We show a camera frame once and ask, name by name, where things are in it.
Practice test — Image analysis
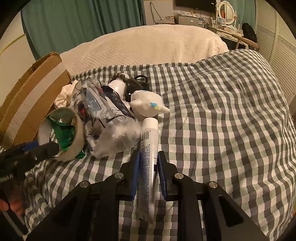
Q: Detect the white cream tube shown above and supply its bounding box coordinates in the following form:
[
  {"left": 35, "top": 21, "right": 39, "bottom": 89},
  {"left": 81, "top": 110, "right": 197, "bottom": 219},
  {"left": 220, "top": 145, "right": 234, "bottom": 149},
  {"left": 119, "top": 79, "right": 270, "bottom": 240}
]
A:
[{"left": 138, "top": 118, "right": 159, "bottom": 223}]

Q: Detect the tape roll with green wrapper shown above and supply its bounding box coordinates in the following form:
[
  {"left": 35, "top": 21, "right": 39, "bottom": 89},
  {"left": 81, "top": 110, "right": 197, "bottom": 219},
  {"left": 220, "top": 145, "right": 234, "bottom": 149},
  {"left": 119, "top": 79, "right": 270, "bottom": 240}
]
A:
[{"left": 37, "top": 108, "right": 85, "bottom": 162}]

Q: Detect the crinkled plastic wrapper pack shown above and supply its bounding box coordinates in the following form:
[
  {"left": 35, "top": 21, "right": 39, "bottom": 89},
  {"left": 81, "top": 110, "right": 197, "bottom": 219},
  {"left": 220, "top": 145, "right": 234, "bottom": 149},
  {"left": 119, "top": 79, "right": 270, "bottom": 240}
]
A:
[{"left": 73, "top": 78, "right": 142, "bottom": 158}]

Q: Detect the white plush toy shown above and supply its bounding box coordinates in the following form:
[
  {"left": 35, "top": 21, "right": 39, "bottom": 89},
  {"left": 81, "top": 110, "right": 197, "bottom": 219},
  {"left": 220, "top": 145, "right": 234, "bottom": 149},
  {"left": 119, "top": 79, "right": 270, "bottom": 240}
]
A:
[{"left": 130, "top": 90, "right": 170, "bottom": 118}]

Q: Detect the white bottle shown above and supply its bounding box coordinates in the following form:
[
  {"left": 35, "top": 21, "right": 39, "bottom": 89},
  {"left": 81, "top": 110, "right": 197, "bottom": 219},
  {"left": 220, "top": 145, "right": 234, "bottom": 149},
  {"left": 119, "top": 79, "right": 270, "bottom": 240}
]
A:
[{"left": 108, "top": 72, "right": 130, "bottom": 100}]

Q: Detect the left hand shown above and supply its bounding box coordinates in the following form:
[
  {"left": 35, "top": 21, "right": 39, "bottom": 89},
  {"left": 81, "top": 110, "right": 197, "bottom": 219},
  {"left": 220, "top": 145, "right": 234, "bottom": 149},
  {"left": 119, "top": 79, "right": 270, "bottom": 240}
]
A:
[{"left": 0, "top": 197, "right": 23, "bottom": 215}]

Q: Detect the crumpled white tissue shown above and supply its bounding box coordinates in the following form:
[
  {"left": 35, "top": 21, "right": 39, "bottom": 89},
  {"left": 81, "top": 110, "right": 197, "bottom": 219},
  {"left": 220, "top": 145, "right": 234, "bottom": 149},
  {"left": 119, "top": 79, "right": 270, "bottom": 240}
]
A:
[{"left": 54, "top": 80, "right": 78, "bottom": 108}]

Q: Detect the cardboard box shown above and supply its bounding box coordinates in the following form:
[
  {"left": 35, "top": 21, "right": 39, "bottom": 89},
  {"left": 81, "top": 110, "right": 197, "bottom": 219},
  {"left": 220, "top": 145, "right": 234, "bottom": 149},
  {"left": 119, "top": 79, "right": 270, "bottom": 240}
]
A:
[{"left": 1, "top": 52, "right": 71, "bottom": 150}]

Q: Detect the checkered bed sheet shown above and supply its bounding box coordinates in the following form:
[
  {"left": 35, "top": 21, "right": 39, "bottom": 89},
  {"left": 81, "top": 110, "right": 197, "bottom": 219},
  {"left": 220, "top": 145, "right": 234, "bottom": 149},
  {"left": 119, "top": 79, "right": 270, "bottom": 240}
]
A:
[{"left": 23, "top": 49, "right": 295, "bottom": 240}]

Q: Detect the cream knitted blanket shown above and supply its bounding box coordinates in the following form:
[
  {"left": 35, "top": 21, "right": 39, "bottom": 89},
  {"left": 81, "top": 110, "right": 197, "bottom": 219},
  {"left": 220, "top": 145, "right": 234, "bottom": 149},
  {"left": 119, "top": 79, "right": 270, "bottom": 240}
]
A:
[{"left": 60, "top": 24, "right": 228, "bottom": 76}]

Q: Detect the green curtain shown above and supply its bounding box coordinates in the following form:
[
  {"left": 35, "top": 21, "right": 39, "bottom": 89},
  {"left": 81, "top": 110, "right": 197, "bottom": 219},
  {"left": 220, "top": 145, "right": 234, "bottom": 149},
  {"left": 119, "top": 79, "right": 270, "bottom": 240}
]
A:
[
  {"left": 228, "top": 0, "right": 256, "bottom": 29},
  {"left": 21, "top": 0, "right": 146, "bottom": 60}
]

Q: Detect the wooden dressing table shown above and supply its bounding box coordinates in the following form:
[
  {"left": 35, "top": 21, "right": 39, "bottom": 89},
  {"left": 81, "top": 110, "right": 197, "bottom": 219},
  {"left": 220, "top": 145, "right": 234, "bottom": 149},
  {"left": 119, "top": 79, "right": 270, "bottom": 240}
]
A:
[{"left": 207, "top": 26, "right": 259, "bottom": 51}]

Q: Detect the grey cabinet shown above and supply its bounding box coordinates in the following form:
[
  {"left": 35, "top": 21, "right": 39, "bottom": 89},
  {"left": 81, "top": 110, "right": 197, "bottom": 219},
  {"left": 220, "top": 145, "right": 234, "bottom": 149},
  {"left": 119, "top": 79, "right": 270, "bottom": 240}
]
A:
[{"left": 175, "top": 14, "right": 204, "bottom": 28}]

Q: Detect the black bag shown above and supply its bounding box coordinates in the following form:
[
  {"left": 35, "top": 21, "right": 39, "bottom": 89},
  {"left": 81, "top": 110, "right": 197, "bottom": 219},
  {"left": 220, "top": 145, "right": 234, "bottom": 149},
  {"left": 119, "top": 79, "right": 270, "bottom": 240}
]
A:
[{"left": 242, "top": 23, "right": 257, "bottom": 43}]

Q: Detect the black television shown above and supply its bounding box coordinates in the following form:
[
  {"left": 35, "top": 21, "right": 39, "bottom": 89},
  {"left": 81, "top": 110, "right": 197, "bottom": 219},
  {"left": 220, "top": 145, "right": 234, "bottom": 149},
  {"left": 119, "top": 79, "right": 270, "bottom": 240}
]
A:
[{"left": 175, "top": 0, "right": 216, "bottom": 13}]

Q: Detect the white oval mirror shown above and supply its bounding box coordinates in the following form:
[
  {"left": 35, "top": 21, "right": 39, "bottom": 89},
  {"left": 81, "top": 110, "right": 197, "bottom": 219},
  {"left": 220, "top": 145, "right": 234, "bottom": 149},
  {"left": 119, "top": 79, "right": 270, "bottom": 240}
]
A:
[{"left": 216, "top": 1, "right": 237, "bottom": 27}]

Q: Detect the white wardrobe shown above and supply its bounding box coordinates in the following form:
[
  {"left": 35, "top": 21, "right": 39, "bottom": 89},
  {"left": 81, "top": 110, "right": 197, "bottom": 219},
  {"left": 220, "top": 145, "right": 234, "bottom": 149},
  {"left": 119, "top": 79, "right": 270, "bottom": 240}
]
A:
[{"left": 256, "top": 1, "right": 295, "bottom": 103}]

